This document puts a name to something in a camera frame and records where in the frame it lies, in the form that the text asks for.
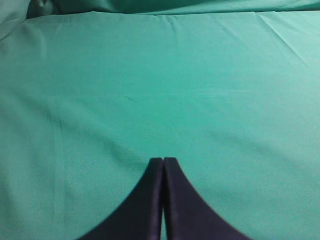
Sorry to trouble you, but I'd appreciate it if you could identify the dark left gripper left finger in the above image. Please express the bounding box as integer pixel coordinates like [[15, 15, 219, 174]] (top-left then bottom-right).
[[80, 158, 163, 240]]

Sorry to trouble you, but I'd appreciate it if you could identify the green cloth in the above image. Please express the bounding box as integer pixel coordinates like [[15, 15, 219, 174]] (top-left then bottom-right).
[[0, 0, 320, 240]]

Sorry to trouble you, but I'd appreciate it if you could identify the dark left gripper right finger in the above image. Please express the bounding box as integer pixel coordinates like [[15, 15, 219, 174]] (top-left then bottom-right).
[[163, 157, 249, 240]]

